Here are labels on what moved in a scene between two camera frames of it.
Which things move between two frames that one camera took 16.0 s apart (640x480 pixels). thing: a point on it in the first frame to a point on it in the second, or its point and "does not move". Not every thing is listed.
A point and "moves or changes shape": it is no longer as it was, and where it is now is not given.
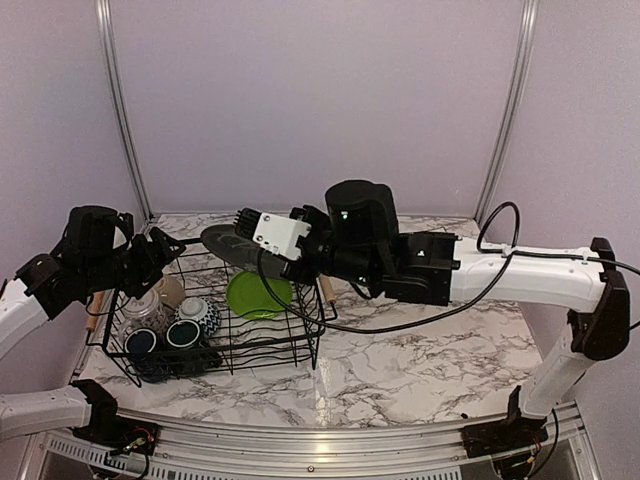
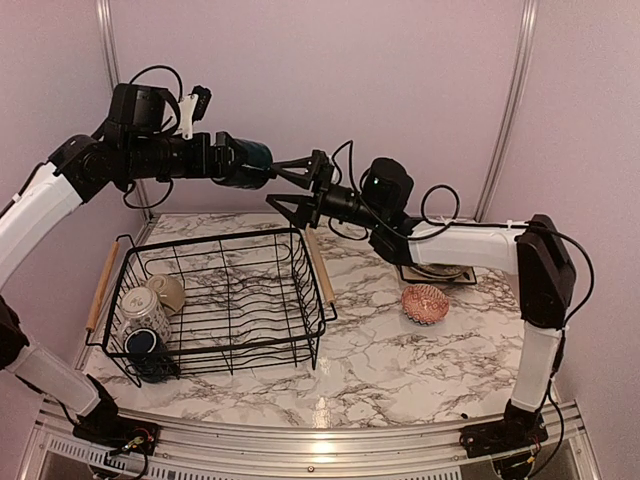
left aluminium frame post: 104,16 does not move
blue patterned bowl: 202,310 to 424,304
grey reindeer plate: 240,251 moves or changes shape
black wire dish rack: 211,315 does not move
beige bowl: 171,290 does not move
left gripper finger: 170,247 to 238,150
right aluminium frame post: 526,28 does not move
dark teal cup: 183,333 to 253,163
